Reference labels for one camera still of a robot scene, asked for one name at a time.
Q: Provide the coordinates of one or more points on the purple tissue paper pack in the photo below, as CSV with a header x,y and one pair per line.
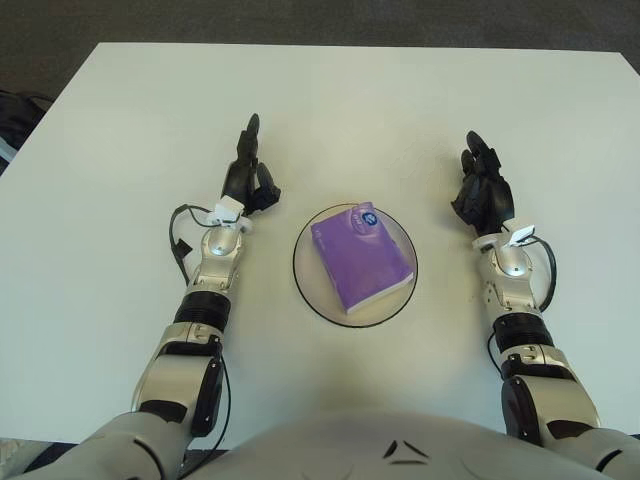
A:
x,y
362,260

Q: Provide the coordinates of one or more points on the white grey object beside bag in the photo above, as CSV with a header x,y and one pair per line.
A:
x,y
4,150

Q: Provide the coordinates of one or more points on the white textured object on floor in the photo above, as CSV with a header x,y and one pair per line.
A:
x,y
12,460

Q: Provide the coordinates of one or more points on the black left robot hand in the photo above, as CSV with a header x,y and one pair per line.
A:
x,y
240,180

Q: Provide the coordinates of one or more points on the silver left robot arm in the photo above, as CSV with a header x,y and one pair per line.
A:
x,y
205,300

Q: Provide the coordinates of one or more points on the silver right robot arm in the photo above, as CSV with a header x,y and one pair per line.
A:
x,y
525,330

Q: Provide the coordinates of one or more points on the white plate with black rim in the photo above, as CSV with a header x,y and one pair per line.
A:
x,y
312,290

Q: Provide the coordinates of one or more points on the black bag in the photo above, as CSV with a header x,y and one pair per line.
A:
x,y
20,115

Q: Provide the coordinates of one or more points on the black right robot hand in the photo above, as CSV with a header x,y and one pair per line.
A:
x,y
492,197

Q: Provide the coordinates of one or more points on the grey robot torso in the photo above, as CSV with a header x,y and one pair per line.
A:
x,y
380,450

